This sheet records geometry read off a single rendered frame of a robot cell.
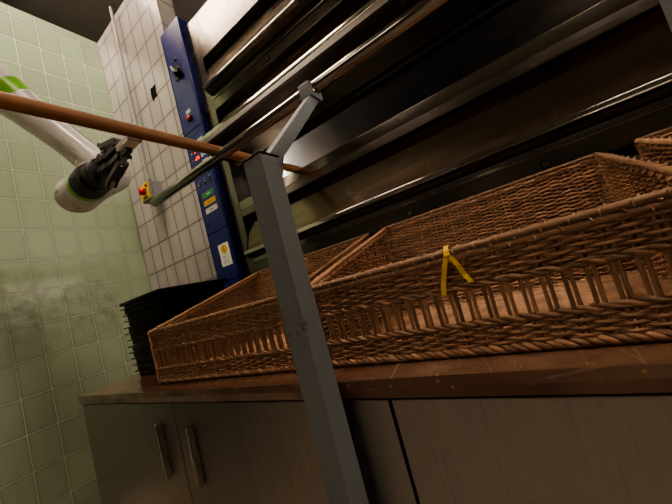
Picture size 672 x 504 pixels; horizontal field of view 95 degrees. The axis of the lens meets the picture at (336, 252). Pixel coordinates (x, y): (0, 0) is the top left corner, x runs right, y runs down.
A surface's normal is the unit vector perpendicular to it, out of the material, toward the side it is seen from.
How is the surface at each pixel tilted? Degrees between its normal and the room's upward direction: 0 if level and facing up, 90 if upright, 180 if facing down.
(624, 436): 90
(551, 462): 90
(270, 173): 90
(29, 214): 90
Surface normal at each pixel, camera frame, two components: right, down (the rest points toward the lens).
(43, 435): 0.80, -0.27
